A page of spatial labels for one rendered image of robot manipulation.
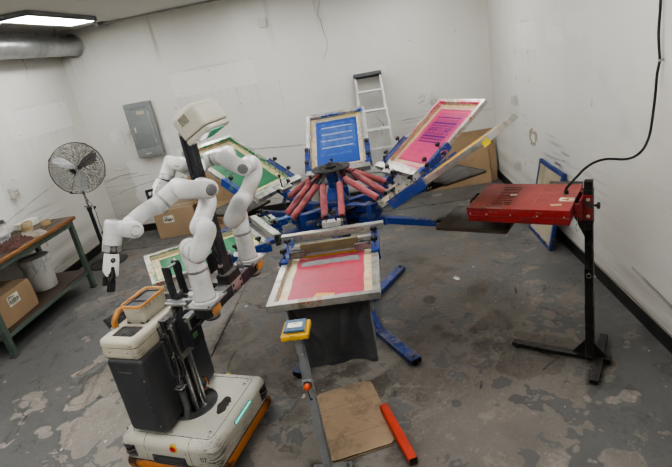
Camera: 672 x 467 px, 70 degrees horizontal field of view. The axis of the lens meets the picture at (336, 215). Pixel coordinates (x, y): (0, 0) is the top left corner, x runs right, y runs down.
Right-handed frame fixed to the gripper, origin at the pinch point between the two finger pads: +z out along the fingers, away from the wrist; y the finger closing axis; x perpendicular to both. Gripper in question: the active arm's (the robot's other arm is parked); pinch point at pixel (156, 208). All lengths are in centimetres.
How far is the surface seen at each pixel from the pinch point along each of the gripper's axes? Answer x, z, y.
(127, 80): -458, -194, -91
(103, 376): -159, 130, -63
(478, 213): 93, -47, -150
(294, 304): 59, 30, -58
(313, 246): 23, -4, -90
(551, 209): 133, -53, -158
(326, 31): -245, -309, -246
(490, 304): 50, -1, -264
